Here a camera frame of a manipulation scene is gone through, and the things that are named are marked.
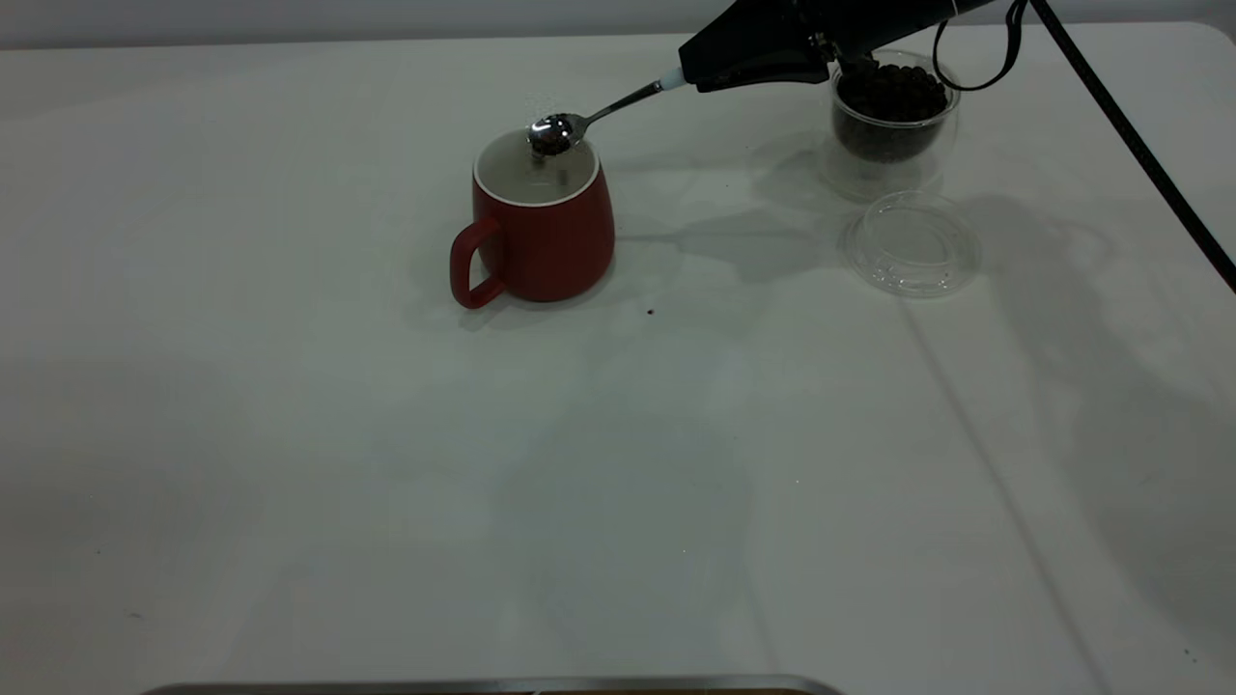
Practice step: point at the clear glass jar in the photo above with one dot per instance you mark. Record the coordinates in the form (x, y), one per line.
(874, 174)

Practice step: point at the red ceramic mug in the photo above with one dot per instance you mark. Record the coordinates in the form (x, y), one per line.
(550, 241)

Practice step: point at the clear glass lid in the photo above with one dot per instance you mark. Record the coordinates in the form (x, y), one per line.
(912, 246)

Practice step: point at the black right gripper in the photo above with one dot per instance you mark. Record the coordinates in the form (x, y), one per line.
(888, 19)

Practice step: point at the dark coffee beans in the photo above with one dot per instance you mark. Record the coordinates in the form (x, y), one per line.
(893, 121)

